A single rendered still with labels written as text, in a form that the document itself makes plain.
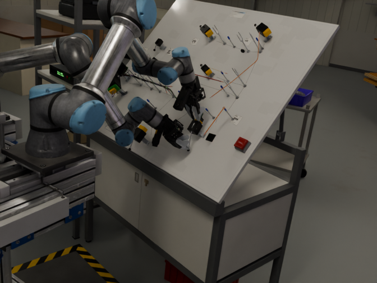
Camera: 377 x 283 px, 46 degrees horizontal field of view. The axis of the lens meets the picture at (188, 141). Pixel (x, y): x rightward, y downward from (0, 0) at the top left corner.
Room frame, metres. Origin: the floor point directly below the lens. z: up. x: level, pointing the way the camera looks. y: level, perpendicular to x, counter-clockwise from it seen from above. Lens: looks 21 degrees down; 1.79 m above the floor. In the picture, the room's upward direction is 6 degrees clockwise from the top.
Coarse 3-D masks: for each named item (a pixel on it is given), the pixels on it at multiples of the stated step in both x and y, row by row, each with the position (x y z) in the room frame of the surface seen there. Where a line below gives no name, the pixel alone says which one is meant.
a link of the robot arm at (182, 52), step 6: (180, 48) 1.93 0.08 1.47; (186, 48) 1.92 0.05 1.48; (174, 54) 1.90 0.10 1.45; (180, 54) 1.89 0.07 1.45; (186, 54) 1.91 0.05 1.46; (180, 60) 1.98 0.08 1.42; (186, 60) 1.91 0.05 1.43; (186, 66) 1.90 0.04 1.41; (192, 66) 1.95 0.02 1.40; (186, 72) 1.92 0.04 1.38
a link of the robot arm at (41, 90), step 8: (32, 88) 1.38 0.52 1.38; (40, 88) 1.37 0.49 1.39; (48, 88) 1.37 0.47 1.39; (56, 88) 1.38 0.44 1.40; (64, 88) 1.41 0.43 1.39; (32, 96) 1.36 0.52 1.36; (40, 96) 1.35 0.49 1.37; (48, 96) 1.36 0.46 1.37; (56, 96) 1.36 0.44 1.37; (32, 104) 1.37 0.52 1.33; (40, 104) 1.35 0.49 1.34; (48, 104) 1.34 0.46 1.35; (32, 112) 1.37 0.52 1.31; (40, 112) 1.35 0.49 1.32; (48, 112) 1.33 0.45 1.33; (32, 120) 1.37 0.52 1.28; (40, 120) 1.35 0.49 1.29; (48, 120) 1.34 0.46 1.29; (48, 128) 1.36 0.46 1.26
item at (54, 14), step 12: (36, 0) 2.97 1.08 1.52; (36, 12) 2.96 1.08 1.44; (48, 12) 2.87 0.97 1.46; (36, 24) 2.97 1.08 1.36; (72, 24) 2.62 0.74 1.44; (84, 24) 2.65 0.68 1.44; (96, 24) 2.70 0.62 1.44; (36, 36) 2.97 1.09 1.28; (96, 36) 3.29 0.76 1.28; (96, 48) 3.29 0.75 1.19; (36, 72) 2.97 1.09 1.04; (48, 72) 2.92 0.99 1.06; (36, 84) 2.98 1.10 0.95; (84, 144) 2.69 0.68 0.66; (96, 204) 2.69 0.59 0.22; (72, 228) 2.60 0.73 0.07
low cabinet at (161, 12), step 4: (160, 8) 10.99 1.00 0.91; (160, 12) 9.96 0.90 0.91; (164, 12) 10.06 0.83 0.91; (160, 16) 9.10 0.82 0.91; (156, 20) 8.70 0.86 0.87; (156, 24) 8.70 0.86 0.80; (152, 28) 8.75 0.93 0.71; (104, 32) 9.45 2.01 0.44; (148, 32) 8.80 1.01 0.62; (144, 36) 8.85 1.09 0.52; (144, 40) 8.85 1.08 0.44; (128, 56) 9.08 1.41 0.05
